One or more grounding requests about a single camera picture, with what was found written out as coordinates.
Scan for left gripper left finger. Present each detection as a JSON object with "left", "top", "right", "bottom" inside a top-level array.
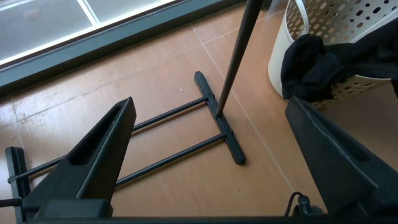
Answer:
[{"left": 22, "top": 96, "right": 137, "bottom": 218}]

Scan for window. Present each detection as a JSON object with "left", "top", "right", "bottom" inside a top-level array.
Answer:
[{"left": 0, "top": 0, "right": 249, "bottom": 98}]

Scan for heap of clothes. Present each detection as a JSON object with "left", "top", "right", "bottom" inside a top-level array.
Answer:
[{"left": 280, "top": 17, "right": 398, "bottom": 103}]

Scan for black cable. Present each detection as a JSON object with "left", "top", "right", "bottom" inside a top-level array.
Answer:
[{"left": 284, "top": 191, "right": 325, "bottom": 218}]

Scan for black clothes rack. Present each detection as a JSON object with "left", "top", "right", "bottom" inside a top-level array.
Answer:
[{"left": 0, "top": 0, "right": 265, "bottom": 224}]

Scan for white laundry basket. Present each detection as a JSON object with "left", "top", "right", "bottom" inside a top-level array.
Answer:
[{"left": 267, "top": 0, "right": 398, "bottom": 109}]

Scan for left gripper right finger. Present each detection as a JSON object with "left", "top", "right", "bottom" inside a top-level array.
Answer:
[{"left": 285, "top": 95, "right": 398, "bottom": 217}]

